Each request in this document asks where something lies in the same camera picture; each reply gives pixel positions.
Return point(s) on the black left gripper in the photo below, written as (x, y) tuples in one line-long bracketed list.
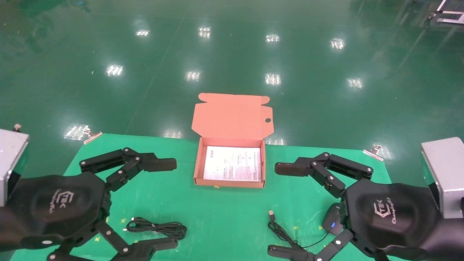
[(58, 206)]

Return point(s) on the metal cloth clip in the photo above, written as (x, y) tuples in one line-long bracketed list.
[(373, 154), (92, 137)]

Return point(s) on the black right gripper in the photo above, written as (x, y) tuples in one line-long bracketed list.
[(391, 214)]

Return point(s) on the green table cloth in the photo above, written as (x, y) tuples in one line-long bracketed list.
[(224, 217)]

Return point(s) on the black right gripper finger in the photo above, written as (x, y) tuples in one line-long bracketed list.
[(293, 168)]

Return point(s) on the orange cardboard box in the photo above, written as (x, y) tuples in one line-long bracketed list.
[(232, 116)]

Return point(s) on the printed paper leaflet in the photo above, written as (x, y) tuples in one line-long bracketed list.
[(232, 163)]

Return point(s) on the metal background frame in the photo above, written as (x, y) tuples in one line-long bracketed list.
[(449, 21)]

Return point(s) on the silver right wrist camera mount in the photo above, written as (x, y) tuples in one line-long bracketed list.
[(447, 174)]

